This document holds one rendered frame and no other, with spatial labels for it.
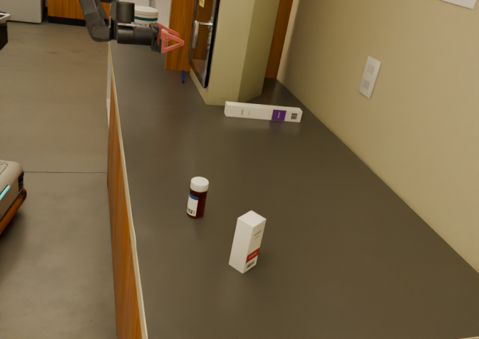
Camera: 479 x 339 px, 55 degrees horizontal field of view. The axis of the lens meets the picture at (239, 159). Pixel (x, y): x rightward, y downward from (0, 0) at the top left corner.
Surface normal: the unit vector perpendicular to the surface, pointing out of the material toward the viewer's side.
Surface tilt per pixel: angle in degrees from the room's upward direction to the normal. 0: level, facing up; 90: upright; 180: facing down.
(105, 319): 0
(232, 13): 90
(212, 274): 0
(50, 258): 0
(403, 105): 90
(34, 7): 90
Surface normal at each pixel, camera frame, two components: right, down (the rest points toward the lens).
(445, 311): 0.17, -0.88
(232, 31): 0.27, 0.48
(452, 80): -0.95, -0.02
